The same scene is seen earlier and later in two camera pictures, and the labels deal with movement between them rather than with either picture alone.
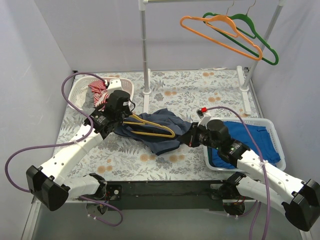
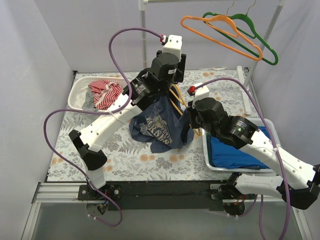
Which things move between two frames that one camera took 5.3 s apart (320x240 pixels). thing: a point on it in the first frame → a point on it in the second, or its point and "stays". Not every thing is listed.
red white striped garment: x=100 y=93 stays
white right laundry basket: x=280 y=163 stays
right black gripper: x=191 y=137 → x=192 y=119
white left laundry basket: x=80 y=84 stays
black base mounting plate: x=160 y=194 stays
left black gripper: x=119 y=119 → x=180 y=72
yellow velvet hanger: x=143 y=122 → x=197 y=131
